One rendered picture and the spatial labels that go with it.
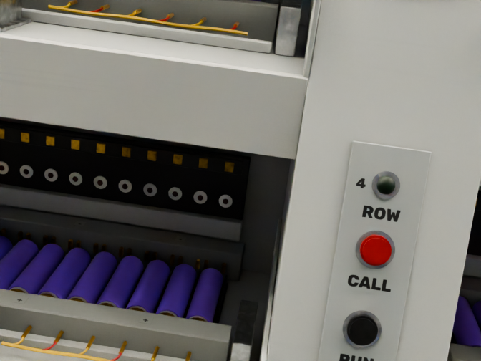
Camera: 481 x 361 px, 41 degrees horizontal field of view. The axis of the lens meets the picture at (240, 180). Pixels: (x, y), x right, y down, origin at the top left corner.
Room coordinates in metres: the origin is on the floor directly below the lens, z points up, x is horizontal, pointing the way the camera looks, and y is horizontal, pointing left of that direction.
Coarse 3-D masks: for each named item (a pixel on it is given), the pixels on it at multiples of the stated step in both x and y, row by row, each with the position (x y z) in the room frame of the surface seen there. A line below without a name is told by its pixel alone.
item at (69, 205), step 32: (0, 192) 0.52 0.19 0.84; (32, 192) 0.52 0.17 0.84; (160, 224) 0.52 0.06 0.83; (192, 224) 0.52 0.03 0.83; (224, 224) 0.51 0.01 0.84; (64, 256) 0.51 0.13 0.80; (256, 288) 0.50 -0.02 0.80; (224, 320) 0.45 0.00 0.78; (256, 320) 0.45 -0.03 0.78; (0, 352) 0.39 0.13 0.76; (32, 352) 0.39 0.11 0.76; (256, 352) 0.42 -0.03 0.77
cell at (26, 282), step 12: (48, 252) 0.47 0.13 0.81; (60, 252) 0.48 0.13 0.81; (36, 264) 0.45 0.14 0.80; (48, 264) 0.46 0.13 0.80; (24, 276) 0.44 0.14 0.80; (36, 276) 0.44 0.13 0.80; (48, 276) 0.45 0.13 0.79; (12, 288) 0.43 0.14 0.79; (24, 288) 0.42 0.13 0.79; (36, 288) 0.43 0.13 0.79
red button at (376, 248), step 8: (368, 240) 0.33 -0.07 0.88; (376, 240) 0.33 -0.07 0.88; (384, 240) 0.33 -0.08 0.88; (360, 248) 0.33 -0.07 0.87; (368, 248) 0.33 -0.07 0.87; (376, 248) 0.33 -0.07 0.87; (384, 248) 0.33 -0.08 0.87; (368, 256) 0.33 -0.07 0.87; (376, 256) 0.33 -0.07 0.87; (384, 256) 0.33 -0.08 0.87; (376, 264) 0.33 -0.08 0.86
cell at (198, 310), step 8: (208, 272) 0.47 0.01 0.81; (216, 272) 0.47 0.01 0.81; (200, 280) 0.46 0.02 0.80; (208, 280) 0.46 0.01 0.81; (216, 280) 0.46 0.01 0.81; (200, 288) 0.45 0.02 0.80; (208, 288) 0.45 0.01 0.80; (216, 288) 0.46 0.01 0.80; (200, 296) 0.44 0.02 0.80; (208, 296) 0.44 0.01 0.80; (216, 296) 0.45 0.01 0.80; (192, 304) 0.43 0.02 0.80; (200, 304) 0.43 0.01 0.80; (208, 304) 0.43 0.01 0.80; (216, 304) 0.44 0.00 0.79; (192, 312) 0.42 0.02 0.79; (200, 312) 0.42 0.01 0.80; (208, 312) 0.42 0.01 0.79; (208, 320) 0.42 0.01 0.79
